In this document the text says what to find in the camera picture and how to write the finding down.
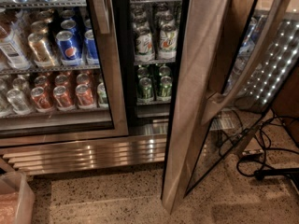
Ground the glass fridge door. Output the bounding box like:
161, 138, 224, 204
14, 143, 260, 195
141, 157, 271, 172
0, 0, 126, 143
162, 0, 299, 213

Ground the stainless fridge bottom grille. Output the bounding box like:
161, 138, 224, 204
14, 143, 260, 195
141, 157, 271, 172
0, 126, 263, 176

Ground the green soda can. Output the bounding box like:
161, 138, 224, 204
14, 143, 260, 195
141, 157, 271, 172
157, 76, 172, 101

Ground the white green can far left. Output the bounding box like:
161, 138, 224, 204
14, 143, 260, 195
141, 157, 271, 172
135, 26, 154, 62

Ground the red soda can right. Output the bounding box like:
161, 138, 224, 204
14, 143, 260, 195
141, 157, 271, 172
76, 84, 95, 108

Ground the red soda can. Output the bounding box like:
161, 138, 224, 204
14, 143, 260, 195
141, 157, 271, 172
31, 87, 54, 112
76, 84, 95, 108
53, 86, 75, 111

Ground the blue Pepsi can edge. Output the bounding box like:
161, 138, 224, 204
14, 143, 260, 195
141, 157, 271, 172
84, 30, 99, 64

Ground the red soda can middle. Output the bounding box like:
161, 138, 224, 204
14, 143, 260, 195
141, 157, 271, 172
53, 86, 75, 111

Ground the blue Pepsi can front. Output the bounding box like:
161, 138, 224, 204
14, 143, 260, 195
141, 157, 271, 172
56, 30, 82, 66

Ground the red soda can left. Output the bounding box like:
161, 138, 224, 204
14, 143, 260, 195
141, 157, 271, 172
31, 87, 54, 112

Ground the gold soda can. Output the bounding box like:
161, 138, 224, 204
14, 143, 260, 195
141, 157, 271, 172
28, 33, 59, 68

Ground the silver can lower left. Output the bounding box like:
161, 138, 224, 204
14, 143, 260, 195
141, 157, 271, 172
7, 89, 33, 115

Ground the clear labelled bottle left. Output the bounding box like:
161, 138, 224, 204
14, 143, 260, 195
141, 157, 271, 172
0, 22, 31, 70

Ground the clear plastic storage bin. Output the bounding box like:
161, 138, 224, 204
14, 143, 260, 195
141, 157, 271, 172
0, 172, 35, 224

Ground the black power cable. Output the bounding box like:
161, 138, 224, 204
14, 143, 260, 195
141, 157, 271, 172
218, 109, 299, 181

